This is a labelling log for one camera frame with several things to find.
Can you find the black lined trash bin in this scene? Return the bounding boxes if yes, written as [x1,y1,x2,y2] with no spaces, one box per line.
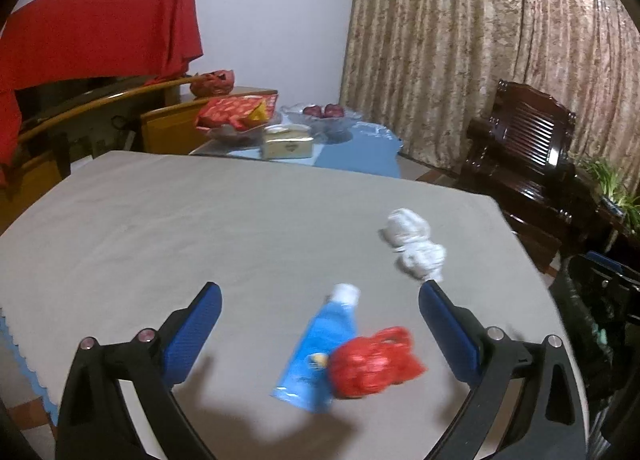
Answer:
[550,255,639,459]

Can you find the green potted plant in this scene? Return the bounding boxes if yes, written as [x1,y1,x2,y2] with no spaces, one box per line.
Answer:
[579,156,639,235]

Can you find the dark wooden armchair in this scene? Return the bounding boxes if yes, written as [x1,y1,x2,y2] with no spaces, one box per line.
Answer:
[456,80,598,272]

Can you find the crumpled white tissue ball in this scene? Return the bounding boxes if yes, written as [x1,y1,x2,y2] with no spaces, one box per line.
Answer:
[399,240,447,283]

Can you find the blue tube with white cap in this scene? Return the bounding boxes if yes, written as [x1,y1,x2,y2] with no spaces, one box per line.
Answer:
[271,284,360,414]

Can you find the beige patterned curtain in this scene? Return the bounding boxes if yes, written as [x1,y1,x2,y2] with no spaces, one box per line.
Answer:
[341,0,639,185]

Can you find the blue tablecloth side table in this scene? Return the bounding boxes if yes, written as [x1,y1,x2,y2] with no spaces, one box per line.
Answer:
[189,121,402,179]

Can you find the yellow wooden chair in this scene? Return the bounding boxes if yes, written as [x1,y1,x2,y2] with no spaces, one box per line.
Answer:
[0,74,279,192]

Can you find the glass fruit bowl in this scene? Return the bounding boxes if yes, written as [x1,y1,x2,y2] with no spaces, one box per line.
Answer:
[280,104,362,143]

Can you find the cream tissue box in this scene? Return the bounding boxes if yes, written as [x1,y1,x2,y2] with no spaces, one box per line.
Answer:
[260,123,314,160]

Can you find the red snack packages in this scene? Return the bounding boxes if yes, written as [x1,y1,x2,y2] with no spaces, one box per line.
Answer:
[195,94,278,133]

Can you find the red crumpled bag on cabinet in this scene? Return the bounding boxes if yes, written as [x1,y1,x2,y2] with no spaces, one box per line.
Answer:
[190,69,235,98]

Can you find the red cloth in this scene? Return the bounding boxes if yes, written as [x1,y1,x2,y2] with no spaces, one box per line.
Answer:
[1,0,203,168]

